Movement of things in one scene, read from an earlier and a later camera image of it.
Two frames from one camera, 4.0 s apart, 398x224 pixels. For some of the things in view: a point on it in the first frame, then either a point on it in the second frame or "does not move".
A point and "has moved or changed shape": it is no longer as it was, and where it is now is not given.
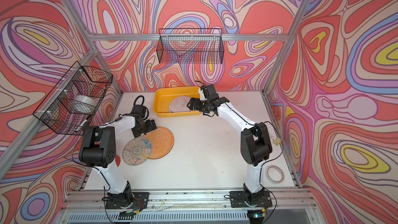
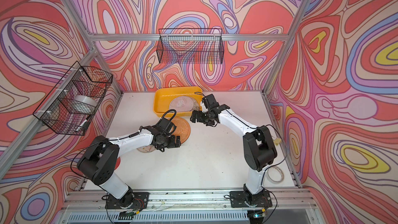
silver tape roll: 84,103 does not move
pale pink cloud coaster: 179,103 does not move
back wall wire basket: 190,45 does not move
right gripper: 192,101 → 199,117
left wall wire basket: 69,107 does not move
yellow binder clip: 276,141 does not move
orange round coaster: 162,142 has moved or changed shape
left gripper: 138,134 → 173,144
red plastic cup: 117,159 does not move
